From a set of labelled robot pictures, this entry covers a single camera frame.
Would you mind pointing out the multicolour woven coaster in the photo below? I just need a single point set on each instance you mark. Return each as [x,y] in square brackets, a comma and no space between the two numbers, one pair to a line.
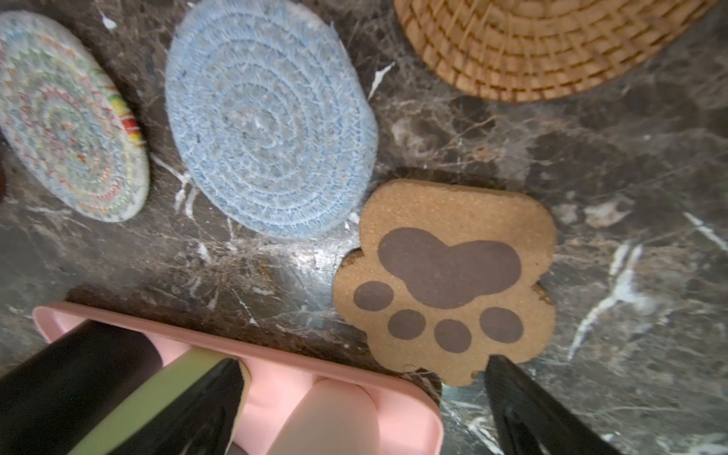
[66,121]

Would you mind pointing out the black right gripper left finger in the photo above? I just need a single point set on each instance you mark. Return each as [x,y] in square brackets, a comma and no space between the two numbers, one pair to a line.
[200,420]

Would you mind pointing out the rattan woven coaster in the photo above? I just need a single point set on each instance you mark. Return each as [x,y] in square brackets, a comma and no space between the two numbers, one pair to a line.
[527,51]

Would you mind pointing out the black mug rear left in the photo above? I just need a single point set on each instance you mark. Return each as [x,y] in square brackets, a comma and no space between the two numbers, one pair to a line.
[53,400]

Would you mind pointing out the cork paw coaster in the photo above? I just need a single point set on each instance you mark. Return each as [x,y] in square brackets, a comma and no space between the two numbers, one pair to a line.
[447,276]

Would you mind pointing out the blue woven coaster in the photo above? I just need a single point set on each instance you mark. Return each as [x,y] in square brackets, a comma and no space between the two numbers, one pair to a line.
[269,116]

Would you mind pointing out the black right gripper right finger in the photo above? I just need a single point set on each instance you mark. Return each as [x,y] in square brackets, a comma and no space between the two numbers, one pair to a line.
[530,421]

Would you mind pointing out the green mug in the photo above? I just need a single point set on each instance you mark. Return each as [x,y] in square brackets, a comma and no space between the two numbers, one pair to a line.
[151,398]

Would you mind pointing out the pink plastic tray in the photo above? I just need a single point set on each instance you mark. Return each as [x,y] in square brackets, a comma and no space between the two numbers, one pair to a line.
[409,422]

